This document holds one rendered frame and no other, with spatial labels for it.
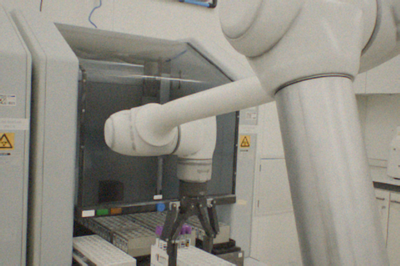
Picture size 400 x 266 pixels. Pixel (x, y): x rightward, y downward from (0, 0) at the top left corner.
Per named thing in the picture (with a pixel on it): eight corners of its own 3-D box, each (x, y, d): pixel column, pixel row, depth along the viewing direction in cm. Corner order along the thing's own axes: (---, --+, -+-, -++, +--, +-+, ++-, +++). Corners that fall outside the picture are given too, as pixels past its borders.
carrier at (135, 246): (155, 251, 153) (155, 233, 153) (158, 252, 151) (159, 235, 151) (124, 256, 146) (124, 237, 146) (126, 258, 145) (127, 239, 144)
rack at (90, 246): (67, 256, 149) (67, 238, 148) (95, 252, 154) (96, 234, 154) (103, 288, 124) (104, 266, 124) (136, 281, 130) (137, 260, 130)
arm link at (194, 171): (219, 159, 116) (218, 182, 116) (199, 155, 123) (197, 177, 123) (189, 160, 111) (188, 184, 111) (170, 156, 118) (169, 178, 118)
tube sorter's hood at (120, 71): (30, 190, 176) (35, 24, 173) (165, 182, 210) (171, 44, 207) (78, 220, 134) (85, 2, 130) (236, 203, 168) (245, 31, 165)
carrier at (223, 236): (225, 240, 170) (227, 224, 170) (229, 241, 169) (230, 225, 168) (200, 243, 164) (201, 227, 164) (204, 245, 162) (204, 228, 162)
